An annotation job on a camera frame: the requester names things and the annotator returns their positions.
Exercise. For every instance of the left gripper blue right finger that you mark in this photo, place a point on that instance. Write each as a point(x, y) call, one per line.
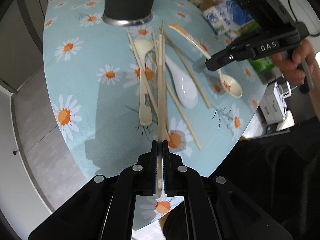
point(166, 165)

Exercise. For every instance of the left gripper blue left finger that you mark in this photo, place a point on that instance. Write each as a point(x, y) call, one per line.
point(154, 154)

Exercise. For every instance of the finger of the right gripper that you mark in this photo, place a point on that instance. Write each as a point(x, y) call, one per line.
point(214, 63)

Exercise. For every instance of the orange patterned long spoon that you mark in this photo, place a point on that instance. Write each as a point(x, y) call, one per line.
point(229, 84)

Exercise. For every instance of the white ceramic soup spoon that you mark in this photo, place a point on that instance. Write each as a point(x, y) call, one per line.
point(185, 87)

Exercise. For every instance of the bamboo chopstick long diagonal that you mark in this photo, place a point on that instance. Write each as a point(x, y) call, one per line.
point(179, 106)

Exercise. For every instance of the cream plastic spoon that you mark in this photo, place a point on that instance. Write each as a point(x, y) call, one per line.
point(143, 47)

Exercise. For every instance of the person's right hand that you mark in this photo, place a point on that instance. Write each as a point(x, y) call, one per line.
point(289, 67)

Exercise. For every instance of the blue white salt bag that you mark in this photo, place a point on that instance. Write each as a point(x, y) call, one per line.
point(226, 16)

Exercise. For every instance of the green refill pouch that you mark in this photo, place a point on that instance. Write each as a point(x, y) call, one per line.
point(262, 65)

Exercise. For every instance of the black utensil holder cup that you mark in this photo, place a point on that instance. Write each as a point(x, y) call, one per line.
point(126, 13)

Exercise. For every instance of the grey door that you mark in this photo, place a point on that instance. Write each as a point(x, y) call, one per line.
point(22, 27)

